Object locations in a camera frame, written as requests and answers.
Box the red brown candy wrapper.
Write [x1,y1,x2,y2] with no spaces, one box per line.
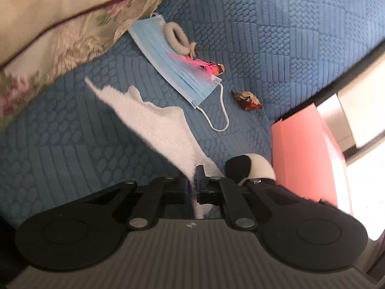
[231,90,263,110]

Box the blue quilted sofa cover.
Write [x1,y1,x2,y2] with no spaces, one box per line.
[0,0,385,226]

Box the blue face mask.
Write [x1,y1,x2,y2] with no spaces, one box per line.
[128,14,230,132]

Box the panda plush toy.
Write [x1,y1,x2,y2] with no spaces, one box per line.
[225,153,276,187]

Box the floral cream cushion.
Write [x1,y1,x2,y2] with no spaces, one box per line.
[0,0,181,131]

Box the red patterned packet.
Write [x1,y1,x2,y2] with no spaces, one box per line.
[165,51,225,76]

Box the white tissue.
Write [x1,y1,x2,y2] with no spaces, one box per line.
[85,77,225,219]

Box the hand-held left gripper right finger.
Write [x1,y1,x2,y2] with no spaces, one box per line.
[195,165,304,229]

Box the pink bin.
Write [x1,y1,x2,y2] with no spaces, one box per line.
[271,103,353,215]

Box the cream furry hair tie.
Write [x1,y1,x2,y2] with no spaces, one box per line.
[163,22,201,57]

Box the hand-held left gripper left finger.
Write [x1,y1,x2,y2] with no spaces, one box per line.
[80,175,192,230]

